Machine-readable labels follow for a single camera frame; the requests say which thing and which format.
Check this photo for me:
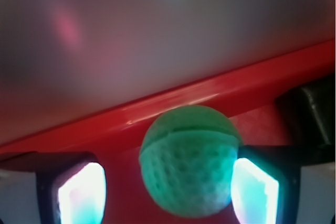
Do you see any black foam block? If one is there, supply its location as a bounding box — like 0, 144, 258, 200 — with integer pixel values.
275, 72, 336, 167

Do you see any green dimpled ball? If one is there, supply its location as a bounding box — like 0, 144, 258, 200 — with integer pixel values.
139, 105, 243, 218

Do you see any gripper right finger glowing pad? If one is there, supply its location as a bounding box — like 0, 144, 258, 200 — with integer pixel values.
231, 145, 335, 223

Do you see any red plastic tray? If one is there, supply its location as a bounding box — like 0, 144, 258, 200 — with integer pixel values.
1, 40, 335, 223

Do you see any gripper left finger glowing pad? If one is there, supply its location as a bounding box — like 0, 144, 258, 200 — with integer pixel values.
1, 152, 107, 223

